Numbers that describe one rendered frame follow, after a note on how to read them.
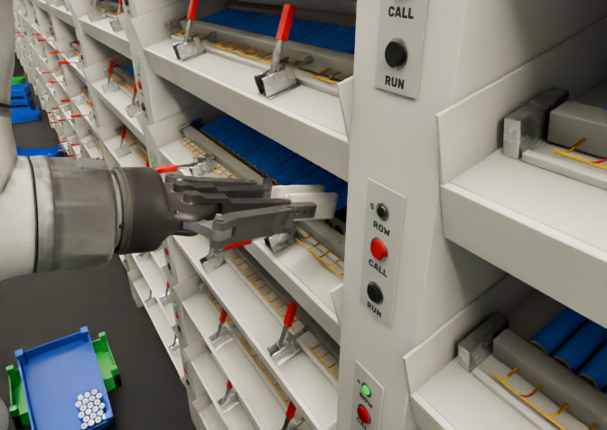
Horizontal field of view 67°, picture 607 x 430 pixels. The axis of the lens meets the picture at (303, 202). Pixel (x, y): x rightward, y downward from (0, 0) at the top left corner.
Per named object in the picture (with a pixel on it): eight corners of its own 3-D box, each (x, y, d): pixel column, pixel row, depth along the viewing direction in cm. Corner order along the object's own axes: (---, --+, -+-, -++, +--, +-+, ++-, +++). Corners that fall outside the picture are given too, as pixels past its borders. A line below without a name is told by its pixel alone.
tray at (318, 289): (348, 354, 48) (331, 293, 42) (166, 167, 93) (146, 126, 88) (478, 256, 55) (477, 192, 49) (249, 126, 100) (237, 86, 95)
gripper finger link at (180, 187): (173, 225, 43) (166, 219, 44) (268, 214, 50) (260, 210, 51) (178, 186, 41) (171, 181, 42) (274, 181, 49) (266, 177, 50)
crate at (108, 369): (17, 430, 135) (9, 412, 131) (13, 384, 150) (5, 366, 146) (122, 386, 149) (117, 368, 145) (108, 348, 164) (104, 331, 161)
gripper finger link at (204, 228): (161, 199, 40) (176, 224, 35) (217, 200, 42) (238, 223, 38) (158, 224, 40) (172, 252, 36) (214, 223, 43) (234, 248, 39)
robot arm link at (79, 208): (23, 141, 37) (102, 144, 40) (24, 241, 40) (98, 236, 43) (39, 178, 30) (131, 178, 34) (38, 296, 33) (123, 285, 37)
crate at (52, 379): (116, 423, 137) (114, 415, 131) (40, 457, 127) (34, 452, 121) (89, 335, 151) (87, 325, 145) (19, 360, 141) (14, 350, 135)
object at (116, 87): (153, 154, 100) (125, 96, 92) (98, 97, 146) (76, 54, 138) (232, 116, 107) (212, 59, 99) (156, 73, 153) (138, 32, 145)
